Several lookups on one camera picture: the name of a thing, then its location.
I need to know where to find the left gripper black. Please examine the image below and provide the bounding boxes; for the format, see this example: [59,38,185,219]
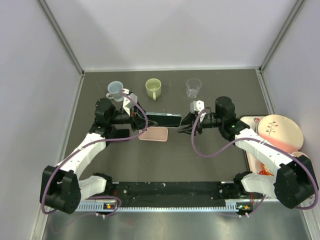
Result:
[109,101,158,132]

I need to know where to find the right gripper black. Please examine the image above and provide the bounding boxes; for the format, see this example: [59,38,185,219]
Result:
[177,111,224,136]

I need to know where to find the dark phone blue edge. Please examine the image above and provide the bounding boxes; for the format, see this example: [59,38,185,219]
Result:
[146,112,183,128]

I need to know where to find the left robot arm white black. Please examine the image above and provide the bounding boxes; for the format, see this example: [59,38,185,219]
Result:
[39,93,149,215]

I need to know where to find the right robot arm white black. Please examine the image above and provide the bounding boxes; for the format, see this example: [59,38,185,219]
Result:
[178,96,319,210]

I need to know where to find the green mug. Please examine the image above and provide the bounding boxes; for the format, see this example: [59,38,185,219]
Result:
[145,78,162,101]

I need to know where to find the clear glass tumbler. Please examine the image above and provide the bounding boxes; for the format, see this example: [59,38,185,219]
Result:
[186,78,202,99]

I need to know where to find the light blue footed cup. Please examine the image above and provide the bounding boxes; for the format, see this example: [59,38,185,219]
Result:
[106,81,124,102]

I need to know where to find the white tray with strawberries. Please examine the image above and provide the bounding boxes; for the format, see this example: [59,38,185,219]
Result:
[240,115,264,174]

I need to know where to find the orange patterned bowl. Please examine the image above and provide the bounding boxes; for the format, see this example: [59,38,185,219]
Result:
[259,163,274,176]

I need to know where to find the pink white plate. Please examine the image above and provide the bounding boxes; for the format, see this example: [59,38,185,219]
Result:
[255,114,304,154]

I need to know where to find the pink mug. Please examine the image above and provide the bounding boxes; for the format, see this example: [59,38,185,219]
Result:
[292,151,308,158]

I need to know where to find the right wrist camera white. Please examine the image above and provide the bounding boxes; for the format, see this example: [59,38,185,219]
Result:
[189,100,205,114]

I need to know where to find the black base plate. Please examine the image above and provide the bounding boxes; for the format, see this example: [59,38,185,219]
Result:
[84,181,264,208]

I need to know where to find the light blue cable duct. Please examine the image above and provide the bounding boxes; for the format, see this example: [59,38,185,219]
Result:
[75,199,252,213]

